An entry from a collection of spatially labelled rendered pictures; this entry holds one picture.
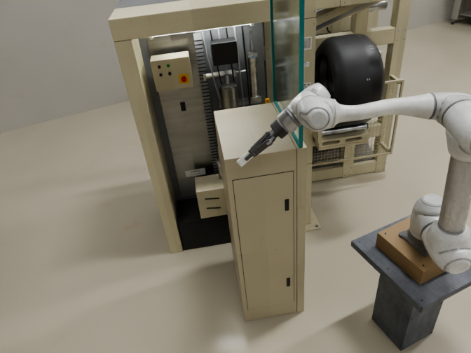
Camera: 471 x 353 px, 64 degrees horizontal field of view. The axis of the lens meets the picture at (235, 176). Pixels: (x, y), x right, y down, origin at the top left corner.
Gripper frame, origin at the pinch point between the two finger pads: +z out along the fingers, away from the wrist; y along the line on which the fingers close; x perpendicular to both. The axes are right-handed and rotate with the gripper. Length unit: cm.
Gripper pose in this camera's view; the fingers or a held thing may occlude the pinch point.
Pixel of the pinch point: (244, 158)
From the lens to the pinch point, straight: 155.7
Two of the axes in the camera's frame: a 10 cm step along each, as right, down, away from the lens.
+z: -7.3, 6.3, 2.6
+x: -6.8, -6.9, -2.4
